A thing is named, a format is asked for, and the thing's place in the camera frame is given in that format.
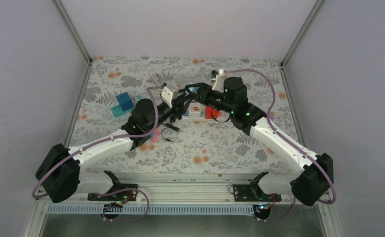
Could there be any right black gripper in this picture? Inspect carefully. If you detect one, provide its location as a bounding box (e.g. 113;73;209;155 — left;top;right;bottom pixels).
185;83;234;115

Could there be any white cube adapter with tiger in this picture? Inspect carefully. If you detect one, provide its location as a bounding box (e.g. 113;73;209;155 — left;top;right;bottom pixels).
188;103;201;119

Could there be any black power adapter with cable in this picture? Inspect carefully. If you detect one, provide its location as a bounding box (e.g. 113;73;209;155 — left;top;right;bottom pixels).
161;118;181;142

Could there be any red cube socket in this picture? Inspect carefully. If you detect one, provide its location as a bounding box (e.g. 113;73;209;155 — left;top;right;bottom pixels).
205;106;219;119

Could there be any dark blue cube socket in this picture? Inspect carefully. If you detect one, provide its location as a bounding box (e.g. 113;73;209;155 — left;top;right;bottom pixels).
116;92;134;111

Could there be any pale blue small charger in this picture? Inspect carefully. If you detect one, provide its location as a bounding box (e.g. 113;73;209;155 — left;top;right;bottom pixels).
185;84;199;94

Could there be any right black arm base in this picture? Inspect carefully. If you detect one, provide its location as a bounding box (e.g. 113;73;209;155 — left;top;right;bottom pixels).
229;184;282;221

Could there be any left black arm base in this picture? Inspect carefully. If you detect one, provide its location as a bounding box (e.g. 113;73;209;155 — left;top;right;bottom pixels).
87;184;138;212

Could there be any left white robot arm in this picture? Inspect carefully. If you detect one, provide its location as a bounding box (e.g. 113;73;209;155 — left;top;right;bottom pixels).
32;93;192;203

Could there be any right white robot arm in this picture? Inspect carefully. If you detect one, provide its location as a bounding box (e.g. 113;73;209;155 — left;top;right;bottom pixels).
185;77;337;206

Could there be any white multicolour power strip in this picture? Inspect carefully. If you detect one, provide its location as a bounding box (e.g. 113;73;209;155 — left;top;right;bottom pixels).
182;110;228;122

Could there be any pink triangular power strip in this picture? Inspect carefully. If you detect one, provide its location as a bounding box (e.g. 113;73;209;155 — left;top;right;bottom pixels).
149;127;159;143

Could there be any floral table cloth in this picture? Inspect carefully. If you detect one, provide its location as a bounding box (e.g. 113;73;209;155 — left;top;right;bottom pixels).
70;56;298;174

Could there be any teal power strip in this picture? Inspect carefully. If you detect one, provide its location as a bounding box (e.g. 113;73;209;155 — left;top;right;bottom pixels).
110;95;142;118

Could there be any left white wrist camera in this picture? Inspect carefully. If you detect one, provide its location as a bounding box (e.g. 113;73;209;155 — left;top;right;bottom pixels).
161;83;179;108

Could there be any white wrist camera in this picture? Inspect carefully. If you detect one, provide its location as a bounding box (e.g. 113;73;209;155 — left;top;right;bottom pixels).
211;69;224;92
161;83;179;108

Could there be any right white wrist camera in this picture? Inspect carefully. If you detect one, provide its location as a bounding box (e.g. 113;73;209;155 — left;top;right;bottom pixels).
211;69;224;92

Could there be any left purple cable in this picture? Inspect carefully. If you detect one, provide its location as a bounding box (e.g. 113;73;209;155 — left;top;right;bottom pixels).
32;85;165;199

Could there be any aluminium rail frame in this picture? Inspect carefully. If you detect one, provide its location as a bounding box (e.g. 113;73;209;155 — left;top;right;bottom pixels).
23;174;342;237

